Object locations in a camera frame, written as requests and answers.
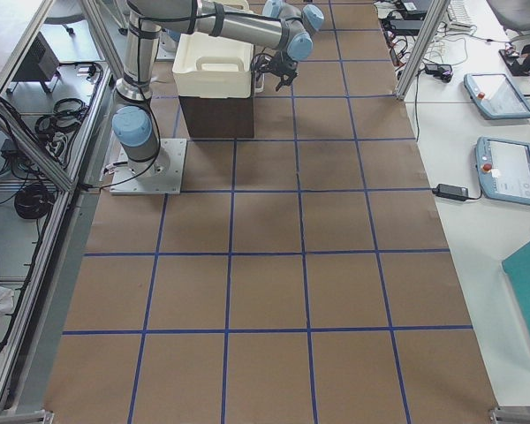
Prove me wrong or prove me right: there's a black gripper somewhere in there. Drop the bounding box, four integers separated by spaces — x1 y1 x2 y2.
264 51 298 91

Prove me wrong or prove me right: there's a white drawer handle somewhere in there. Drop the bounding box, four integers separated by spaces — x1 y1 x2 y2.
254 73 265 94

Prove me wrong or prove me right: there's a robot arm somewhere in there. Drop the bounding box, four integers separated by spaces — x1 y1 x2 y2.
111 1 324 178

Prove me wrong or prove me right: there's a dark wooden drawer cabinet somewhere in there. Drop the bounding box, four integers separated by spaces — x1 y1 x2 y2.
179 96 254 139

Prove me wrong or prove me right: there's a white plastic tray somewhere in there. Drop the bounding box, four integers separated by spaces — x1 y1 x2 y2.
172 32 254 98

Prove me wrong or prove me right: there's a black power adapter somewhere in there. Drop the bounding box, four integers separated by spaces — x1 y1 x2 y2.
431 184 469 201

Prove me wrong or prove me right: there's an upper teach pendant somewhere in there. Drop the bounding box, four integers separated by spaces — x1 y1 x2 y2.
464 73 530 120

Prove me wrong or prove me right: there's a teach pendant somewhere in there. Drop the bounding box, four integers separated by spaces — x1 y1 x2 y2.
464 73 530 120
474 137 530 206

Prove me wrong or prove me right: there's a lower teach pendant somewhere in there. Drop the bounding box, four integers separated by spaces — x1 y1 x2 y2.
474 137 530 206

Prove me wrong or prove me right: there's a black electronics box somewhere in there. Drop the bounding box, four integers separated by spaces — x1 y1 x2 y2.
12 32 60 93

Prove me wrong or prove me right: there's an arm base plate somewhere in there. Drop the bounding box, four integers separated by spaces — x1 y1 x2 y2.
109 138 187 195

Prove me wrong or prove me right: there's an aluminium frame post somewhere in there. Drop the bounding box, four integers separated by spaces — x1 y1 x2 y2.
395 0 451 101

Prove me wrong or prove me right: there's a coiled black cable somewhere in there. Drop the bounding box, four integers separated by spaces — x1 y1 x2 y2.
13 181 54 221

